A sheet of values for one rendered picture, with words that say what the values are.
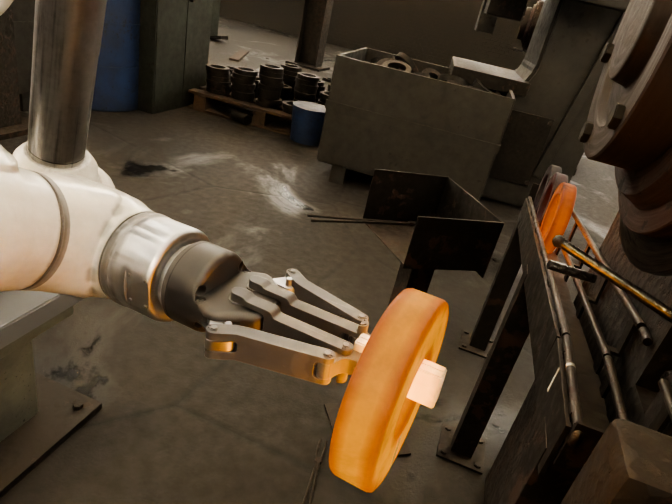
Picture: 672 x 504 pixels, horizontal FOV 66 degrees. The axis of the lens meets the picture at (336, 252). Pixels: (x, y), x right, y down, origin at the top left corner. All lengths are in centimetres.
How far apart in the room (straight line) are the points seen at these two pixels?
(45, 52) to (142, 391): 92
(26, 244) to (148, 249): 9
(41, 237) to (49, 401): 111
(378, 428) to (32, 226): 29
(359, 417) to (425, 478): 116
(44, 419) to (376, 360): 123
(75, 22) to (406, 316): 77
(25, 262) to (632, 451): 50
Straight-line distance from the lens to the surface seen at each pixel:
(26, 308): 120
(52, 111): 106
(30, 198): 45
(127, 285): 47
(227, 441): 145
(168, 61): 411
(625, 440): 53
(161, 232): 46
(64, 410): 151
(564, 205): 135
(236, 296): 42
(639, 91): 52
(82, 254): 48
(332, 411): 156
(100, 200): 49
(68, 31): 99
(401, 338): 34
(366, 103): 308
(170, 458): 141
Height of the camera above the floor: 109
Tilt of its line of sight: 27 degrees down
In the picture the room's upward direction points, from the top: 13 degrees clockwise
